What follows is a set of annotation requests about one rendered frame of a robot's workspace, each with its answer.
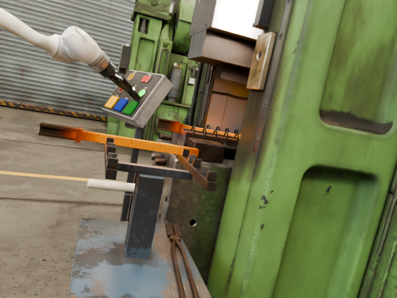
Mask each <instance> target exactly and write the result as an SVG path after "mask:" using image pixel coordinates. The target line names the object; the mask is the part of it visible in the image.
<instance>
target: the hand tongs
mask: <svg viewBox="0 0 397 298"><path fill-rule="evenodd" d="M165 229H166V233H167V238H169V239H170V241H171V242H172V246H171V254H172V258H173V264H174V270H175V276H176V279H177V285H178V291H179V294H180V298H186V297H185V294H184V289H183V284H182V281H181V276H180V271H179V267H178V262H177V257H176V253H175V247H176V245H177V247H178V248H179V250H180V252H181V255H182V256H183V260H184V264H185V267H186V271H187V275H188V279H189V282H190V286H191V291H192V294H193V297H194V298H199V296H198V292H197V289H196V285H195V282H194V279H193V275H192V272H191V269H190V265H189V263H188V259H187V256H186V252H185V251H184V248H183V246H182V245H181V244H180V241H181V232H180V228H179V226H178V225H177V224H173V226H172V225H171V223H166V224H165Z"/></svg>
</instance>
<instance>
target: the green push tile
mask: <svg viewBox="0 0 397 298"><path fill-rule="evenodd" d="M138 105H139V103H138V102H134V101H130V103H128V105H127V107H126V108H125V109H124V110H123V113H124V114H127V115H132V113H133V112H134V110H135V109H136V107H137V106H138Z"/></svg>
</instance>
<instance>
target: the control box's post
mask: <svg viewBox="0 0 397 298"><path fill-rule="evenodd" d="M142 132H143V128H140V127H137V126H136V128H135V135H134V138H136V139H140V140H141V138H142ZM138 154H139V148H132V153H131V160H130V163H135V164H137V160H138ZM134 177H135V173H129V172H128V176H127V181H126V182H127V183H134ZM130 200H131V195H124V198H123V204H122V211H121V217H120V221H127V217H128V210H129V204H130Z"/></svg>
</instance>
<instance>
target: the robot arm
mask: <svg viewBox="0 0 397 298"><path fill-rule="evenodd" d="M0 27H2V28H4V29H6V30H7V31H9V32H11V33H13V34H15V35H17V36H18V37H20V38H22V39H24V40H25V41H27V42H29V43H31V44H33V45H35V46H37V47H39V48H42V49H44V50H45V51H47V53H48V55H49V56H50V57H52V58H54V59H55V60H57V61H59V62H62V63H72V62H76V61H81V62H85V63H86V64H88V66H90V67H91V68H92V69H93V70H94V71H95V72H98V73H100V74H101V75H102V76H103V77H107V78H108V79H110V80H111V81H112V82H113V83H115V84H116V85H117V86H119V87H120V88H121V89H122V90H124V91H125V92H126V93H128V94H129V95H130V96H131V97H132V98H133V99H134V100H135V101H137V100H138V99H139V97H140V96H139V95H138V94H137V93H136V92H135V91H134V90H133V87H132V86H131V85H130V84H129V83H128V82H127V80H126V79H125V78H124V76H120V75H119V73H118V72H115V65H114V64H113V63H112V62H111V61H110V58H109V57H108V56H107V55H106V54H105V53H104V52H103V51H102V50H101V49H100V47H99V46H98V44H97V43H96V42H95V40H94V39H92V38H91V36H90V35H88V34H87V33H86V32H85V31H83V30H82V29H80V28H79V27H77V26H71V27H69V28H67V29H66V30H65V31H64V32H63V33H62V35H58V34H54V35H52V36H46V35H42V34H40V33H38V32H36V31H34V30H33V29H32V28H30V27H29V26H27V25H26V24H24V23H23V22H22V21H20V20H19V19H18V18H16V17H15V16H13V15H12V14H10V13H9V12H7V11H5V10H4V9H2V8H0Z"/></svg>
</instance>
